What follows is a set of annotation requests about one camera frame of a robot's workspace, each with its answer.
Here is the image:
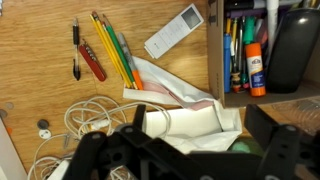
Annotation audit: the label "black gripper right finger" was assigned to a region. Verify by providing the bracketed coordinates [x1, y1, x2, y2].
[244, 103, 304, 180]

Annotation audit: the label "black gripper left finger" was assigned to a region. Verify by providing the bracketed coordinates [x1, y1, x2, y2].
[61, 104, 188, 180]

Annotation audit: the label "red pocket knife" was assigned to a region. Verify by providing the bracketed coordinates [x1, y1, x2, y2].
[78, 39, 108, 83]

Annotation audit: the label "silver pen brown end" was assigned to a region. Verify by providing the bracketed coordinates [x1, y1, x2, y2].
[231, 19, 242, 94]

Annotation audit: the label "brown cardboard box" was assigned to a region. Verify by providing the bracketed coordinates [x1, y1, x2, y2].
[206, 0, 320, 109]

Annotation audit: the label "black ballpoint pen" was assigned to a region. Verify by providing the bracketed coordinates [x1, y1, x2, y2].
[72, 18, 82, 82]

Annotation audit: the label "green bottle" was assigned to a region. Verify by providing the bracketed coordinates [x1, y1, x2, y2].
[229, 139, 264, 158]

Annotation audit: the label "clear plastic wrap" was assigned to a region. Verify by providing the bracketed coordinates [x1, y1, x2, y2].
[271, 99, 320, 136]

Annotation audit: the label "white crumpled papers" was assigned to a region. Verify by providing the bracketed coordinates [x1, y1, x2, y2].
[122, 55, 243, 155]

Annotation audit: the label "orange glue stick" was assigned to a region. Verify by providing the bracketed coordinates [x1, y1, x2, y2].
[245, 42, 267, 98]

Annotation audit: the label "grey marker orange cap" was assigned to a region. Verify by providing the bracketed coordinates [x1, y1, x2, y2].
[117, 32, 145, 91]

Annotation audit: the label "green pencil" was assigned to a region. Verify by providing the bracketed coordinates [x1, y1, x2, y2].
[101, 13, 140, 90]

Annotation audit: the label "yellow pencil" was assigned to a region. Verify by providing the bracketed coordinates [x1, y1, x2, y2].
[89, 13, 133, 89]
[91, 10, 138, 90]

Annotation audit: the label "blue marker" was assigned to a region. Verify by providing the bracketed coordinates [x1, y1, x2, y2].
[222, 33, 232, 94]

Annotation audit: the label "silver screw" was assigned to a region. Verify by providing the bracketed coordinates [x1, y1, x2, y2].
[62, 132, 72, 150]

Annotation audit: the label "black computer mouse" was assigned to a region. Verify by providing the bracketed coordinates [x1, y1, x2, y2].
[265, 8, 320, 95]

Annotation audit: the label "white remote control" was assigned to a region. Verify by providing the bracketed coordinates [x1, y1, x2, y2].
[143, 3, 205, 60]

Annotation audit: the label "grey round button cell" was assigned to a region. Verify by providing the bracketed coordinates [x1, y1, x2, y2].
[36, 118, 50, 131]

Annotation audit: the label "teal capped marker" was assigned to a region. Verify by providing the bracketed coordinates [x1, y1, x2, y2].
[242, 16, 256, 90]

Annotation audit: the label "white tube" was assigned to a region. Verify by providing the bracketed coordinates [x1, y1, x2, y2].
[265, 0, 280, 46]

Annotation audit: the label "purple marker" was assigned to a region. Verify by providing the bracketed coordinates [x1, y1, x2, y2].
[225, 8, 268, 19]

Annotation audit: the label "black marker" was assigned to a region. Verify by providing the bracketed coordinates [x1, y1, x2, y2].
[224, 0, 268, 10]

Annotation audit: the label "white cable bundle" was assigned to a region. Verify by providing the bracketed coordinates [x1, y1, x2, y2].
[27, 95, 173, 180]

